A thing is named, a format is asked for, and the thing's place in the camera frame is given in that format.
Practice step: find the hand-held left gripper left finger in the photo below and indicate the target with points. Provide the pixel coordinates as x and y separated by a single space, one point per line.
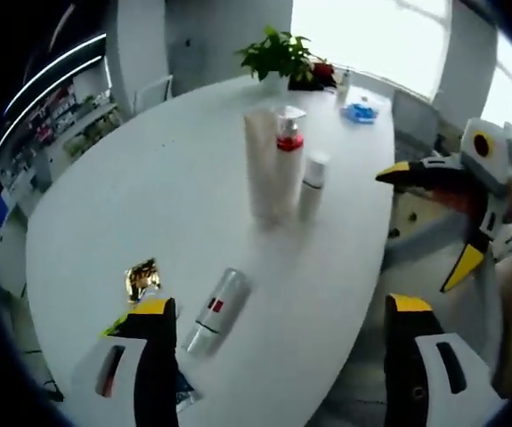
148 356

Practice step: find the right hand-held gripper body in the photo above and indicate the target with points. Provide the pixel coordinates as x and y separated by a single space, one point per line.
498 169

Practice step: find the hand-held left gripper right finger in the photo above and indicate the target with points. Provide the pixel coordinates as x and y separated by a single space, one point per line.
407 356

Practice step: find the gold skincare sachet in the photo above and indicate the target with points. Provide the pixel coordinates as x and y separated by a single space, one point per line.
142 280

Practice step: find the red-label silver skincare bottle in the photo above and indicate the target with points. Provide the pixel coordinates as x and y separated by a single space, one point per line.
220 311

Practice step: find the red-collared white skincare pump bottle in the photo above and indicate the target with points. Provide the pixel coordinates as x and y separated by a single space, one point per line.
289 178

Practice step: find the white skincare tube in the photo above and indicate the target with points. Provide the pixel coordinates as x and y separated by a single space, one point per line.
260 169

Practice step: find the small white windowsill bottle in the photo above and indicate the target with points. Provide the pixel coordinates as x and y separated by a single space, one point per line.
347 84

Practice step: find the grey mesh office chair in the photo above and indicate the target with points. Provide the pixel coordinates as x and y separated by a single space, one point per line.
433 240

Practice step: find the grey window-side chair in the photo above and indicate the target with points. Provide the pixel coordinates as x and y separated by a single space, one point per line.
413 124

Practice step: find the blue gloves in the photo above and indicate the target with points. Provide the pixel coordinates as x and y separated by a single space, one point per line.
360 112

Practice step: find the red potted plant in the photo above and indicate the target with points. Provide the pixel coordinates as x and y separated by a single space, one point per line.
322 71

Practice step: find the green potted plant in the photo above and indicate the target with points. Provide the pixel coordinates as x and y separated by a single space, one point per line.
278 53

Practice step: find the white chair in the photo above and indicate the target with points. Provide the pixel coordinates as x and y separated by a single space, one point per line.
153 91

